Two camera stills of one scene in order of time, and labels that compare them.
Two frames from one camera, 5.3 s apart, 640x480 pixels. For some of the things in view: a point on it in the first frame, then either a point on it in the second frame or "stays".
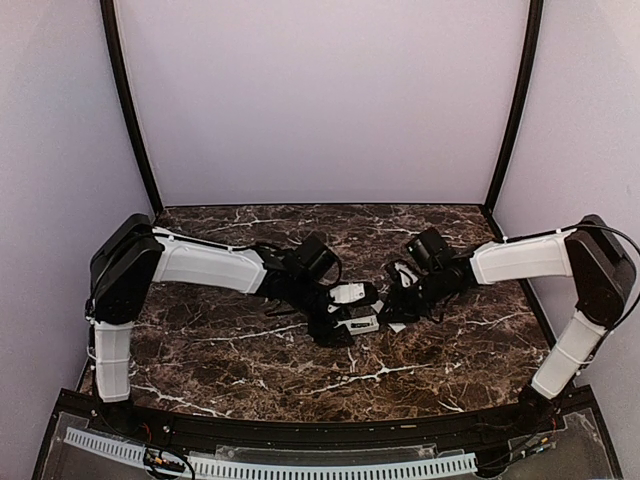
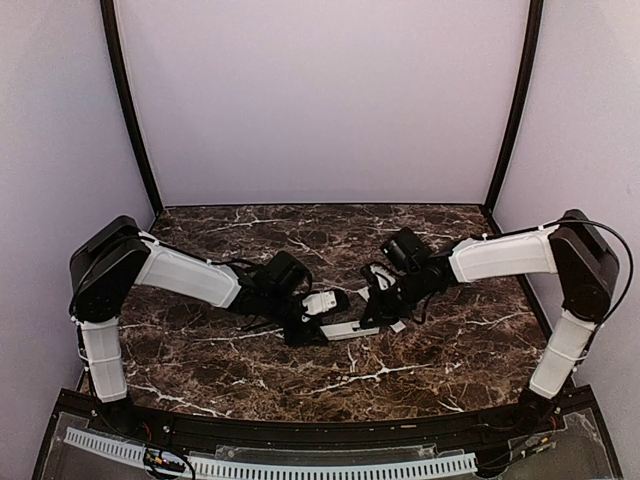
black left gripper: (324, 332) → (302, 336)
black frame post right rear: (521, 94) stays
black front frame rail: (324, 435) stays
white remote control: (360, 325) stays
